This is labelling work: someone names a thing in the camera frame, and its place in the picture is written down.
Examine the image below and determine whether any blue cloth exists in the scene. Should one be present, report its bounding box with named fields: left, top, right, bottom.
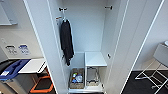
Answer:
left=0, top=58, right=31, bottom=81

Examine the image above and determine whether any orange table frame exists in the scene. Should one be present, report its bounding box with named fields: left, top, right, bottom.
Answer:
left=28, top=73, right=55, bottom=94

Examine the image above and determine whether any white round high table top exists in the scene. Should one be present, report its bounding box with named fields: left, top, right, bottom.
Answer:
left=162, top=40, right=168, bottom=48

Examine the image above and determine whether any grey wire basket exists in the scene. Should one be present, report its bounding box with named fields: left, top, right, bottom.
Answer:
left=85, top=66, right=101, bottom=87

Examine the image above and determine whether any orange label strip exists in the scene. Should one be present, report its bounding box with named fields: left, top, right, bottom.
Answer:
left=55, top=16, right=64, bottom=21

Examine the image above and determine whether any grey wall panel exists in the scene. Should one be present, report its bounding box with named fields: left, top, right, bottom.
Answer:
left=0, top=2, right=18, bottom=26

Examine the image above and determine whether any blue container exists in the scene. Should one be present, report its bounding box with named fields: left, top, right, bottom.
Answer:
left=70, top=77, right=78, bottom=85

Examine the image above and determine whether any white wire drying rack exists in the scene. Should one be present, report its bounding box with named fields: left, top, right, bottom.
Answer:
left=134, top=58, right=168, bottom=91

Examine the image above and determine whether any white wardrobe door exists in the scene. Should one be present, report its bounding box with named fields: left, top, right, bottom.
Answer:
left=104, top=0, right=166, bottom=94
left=22, top=0, right=70, bottom=94

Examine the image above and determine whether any brown cardboard box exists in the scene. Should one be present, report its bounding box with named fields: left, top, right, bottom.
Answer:
left=68, top=67, right=86, bottom=90

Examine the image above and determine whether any black clothes rail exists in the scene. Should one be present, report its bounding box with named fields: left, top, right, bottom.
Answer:
left=58, top=5, right=114, bottom=12

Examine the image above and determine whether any blue wall sign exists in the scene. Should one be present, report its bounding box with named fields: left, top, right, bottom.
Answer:
left=17, top=43, right=32, bottom=56

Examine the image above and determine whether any black garment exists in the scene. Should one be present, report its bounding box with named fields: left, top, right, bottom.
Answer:
left=59, top=19, right=76, bottom=67

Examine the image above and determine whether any white wardrobe carcass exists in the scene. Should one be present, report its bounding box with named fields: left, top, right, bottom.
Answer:
left=46, top=0, right=130, bottom=94

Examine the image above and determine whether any white wall sign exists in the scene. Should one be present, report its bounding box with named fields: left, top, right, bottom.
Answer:
left=4, top=44, right=19, bottom=56

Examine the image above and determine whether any white clothes hanger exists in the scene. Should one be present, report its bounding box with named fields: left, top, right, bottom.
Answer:
left=59, top=12, right=71, bottom=25

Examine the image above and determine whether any white hanging bin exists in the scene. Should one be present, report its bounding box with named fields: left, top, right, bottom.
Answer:
left=152, top=42, right=168, bottom=66

